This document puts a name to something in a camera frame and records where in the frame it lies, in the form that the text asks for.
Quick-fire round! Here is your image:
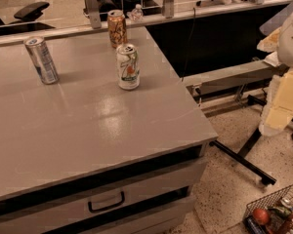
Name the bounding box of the black drawer handle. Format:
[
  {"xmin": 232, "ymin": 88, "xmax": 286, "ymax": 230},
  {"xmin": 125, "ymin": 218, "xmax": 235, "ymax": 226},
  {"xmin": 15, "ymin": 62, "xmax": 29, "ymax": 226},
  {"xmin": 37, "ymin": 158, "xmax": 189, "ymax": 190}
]
[{"xmin": 87, "ymin": 191, "xmax": 125, "ymax": 214}]

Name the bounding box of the black wire basket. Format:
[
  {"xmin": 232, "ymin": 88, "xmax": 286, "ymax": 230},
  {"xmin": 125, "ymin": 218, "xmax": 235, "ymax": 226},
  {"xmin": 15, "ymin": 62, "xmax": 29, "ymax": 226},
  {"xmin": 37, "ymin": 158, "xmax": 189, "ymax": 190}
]
[{"xmin": 243, "ymin": 184, "xmax": 293, "ymax": 234}]

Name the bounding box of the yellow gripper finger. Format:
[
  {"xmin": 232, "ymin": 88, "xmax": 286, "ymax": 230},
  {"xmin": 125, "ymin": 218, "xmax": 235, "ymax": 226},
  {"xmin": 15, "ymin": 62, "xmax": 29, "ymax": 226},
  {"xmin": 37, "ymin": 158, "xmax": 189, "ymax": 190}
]
[
  {"xmin": 257, "ymin": 27, "xmax": 281, "ymax": 53},
  {"xmin": 259, "ymin": 69, "xmax": 293, "ymax": 137}
]

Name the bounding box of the red apple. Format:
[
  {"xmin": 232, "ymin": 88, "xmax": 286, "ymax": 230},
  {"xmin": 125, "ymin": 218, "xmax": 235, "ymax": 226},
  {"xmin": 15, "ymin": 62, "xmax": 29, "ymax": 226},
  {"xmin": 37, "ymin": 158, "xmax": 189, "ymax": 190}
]
[{"xmin": 252, "ymin": 208, "xmax": 270, "ymax": 225}]

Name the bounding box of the silver blue redbull can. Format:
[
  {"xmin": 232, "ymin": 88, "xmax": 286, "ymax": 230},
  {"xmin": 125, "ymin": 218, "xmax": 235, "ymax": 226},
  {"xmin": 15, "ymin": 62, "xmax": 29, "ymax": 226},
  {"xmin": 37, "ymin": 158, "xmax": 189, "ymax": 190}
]
[{"xmin": 23, "ymin": 36, "xmax": 60, "ymax": 85}]

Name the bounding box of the brown patterned tea can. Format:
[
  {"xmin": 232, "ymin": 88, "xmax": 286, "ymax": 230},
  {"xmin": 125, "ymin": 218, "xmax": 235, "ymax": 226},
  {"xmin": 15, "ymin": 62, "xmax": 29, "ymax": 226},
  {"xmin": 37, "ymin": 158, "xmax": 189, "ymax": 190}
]
[{"xmin": 107, "ymin": 10, "xmax": 128, "ymax": 48}]

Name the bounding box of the small clear bottle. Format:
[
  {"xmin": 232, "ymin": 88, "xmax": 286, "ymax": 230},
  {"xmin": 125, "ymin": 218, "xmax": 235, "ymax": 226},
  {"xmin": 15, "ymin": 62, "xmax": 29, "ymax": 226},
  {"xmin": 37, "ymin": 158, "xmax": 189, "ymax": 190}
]
[{"xmin": 127, "ymin": 4, "xmax": 144, "ymax": 21}]

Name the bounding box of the black hanging cable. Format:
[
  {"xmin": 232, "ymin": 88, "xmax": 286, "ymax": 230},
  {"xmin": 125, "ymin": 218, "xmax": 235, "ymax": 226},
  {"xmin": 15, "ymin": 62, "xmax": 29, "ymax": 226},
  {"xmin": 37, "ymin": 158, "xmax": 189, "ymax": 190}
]
[{"xmin": 180, "ymin": 7, "xmax": 197, "ymax": 82}]

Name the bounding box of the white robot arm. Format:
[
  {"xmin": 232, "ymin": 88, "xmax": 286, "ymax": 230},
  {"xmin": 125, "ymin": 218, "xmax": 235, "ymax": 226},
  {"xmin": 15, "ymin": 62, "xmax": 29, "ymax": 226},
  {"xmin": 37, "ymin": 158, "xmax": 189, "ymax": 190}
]
[{"xmin": 257, "ymin": 12, "xmax": 293, "ymax": 137}]

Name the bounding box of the black office chair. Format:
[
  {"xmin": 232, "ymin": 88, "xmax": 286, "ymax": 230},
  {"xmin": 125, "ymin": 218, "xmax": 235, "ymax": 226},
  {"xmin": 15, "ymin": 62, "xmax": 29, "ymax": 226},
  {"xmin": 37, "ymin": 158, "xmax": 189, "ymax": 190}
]
[{"xmin": 0, "ymin": 1, "xmax": 53, "ymax": 36}]

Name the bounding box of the black metal floor frame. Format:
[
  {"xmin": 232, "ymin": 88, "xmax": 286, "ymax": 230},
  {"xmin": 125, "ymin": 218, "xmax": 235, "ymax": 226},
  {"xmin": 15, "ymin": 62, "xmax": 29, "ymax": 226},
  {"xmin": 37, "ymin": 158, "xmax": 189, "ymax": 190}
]
[{"xmin": 209, "ymin": 96, "xmax": 293, "ymax": 185}]

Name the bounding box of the grey drawer cabinet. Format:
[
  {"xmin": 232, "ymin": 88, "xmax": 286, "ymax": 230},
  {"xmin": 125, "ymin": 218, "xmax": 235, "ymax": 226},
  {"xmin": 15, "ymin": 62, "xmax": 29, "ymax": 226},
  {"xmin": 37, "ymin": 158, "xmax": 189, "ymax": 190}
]
[{"xmin": 0, "ymin": 145, "xmax": 206, "ymax": 234}]

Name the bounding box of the white wipes packet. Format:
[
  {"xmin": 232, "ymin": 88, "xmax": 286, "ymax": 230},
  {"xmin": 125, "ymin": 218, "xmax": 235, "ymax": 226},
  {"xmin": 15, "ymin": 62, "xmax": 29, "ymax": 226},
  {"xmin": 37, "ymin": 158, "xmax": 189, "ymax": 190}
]
[{"xmin": 264, "ymin": 52, "xmax": 281, "ymax": 67}]

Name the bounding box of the green packet in basket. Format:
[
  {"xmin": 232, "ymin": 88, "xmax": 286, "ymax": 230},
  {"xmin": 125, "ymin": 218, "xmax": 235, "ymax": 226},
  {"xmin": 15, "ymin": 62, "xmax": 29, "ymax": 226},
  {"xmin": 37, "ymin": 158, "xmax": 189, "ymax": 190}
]
[{"xmin": 268, "ymin": 207, "xmax": 291, "ymax": 219}]

